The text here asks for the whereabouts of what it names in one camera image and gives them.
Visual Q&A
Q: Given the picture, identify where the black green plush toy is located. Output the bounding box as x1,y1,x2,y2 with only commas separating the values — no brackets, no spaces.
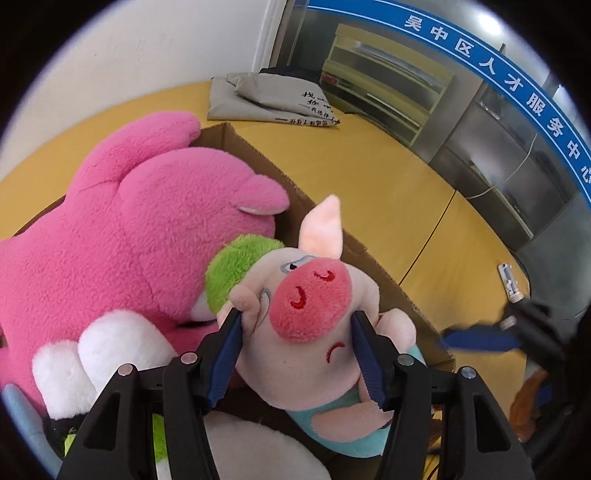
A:
44,411,167,467

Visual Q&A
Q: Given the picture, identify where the person's right hand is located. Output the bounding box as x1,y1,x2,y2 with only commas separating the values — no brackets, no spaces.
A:
516,371,552,439

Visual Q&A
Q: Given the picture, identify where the brown cardboard box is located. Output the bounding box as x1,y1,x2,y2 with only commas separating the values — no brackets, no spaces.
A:
0,122,458,462

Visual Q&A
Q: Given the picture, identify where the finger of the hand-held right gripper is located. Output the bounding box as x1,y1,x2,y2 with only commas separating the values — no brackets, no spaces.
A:
438,325,522,352

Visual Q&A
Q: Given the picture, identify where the white round plush toy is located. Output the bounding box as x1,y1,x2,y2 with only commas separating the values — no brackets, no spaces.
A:
154,408,333,480

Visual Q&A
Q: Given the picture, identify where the blue banner strip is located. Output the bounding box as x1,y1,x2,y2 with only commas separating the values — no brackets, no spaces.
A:
307,0,591,206

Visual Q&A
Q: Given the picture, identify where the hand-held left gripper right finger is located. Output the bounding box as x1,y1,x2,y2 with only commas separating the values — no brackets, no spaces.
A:
351,310,529,480

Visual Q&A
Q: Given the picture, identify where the grey cloth bag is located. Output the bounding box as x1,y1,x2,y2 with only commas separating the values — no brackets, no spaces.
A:
206,71,342,130

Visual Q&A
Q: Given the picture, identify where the cream shelf rack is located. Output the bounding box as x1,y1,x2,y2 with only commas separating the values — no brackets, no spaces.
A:
320,24,455,148

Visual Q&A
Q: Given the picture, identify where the big pink plush toy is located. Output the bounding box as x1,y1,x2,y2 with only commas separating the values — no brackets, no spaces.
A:
0,111,291,421

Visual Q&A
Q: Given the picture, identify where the white cable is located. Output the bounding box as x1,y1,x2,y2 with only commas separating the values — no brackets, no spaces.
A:
466,134,539,200

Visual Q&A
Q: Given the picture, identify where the white plastic clip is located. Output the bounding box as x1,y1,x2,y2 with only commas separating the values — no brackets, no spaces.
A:
497,262,525,303

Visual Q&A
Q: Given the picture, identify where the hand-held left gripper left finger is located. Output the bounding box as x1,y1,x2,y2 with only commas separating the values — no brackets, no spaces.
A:
55,307,245,480

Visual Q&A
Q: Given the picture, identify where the light blue plush toy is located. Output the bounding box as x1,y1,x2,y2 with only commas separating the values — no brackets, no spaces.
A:
0,383,63,480

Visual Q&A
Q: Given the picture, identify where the pink pig plush toy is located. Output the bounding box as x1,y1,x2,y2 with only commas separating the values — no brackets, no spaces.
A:
204,194,423,457

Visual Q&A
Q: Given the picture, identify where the wooden desktop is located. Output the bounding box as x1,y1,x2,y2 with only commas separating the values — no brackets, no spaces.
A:
0,80,532,370

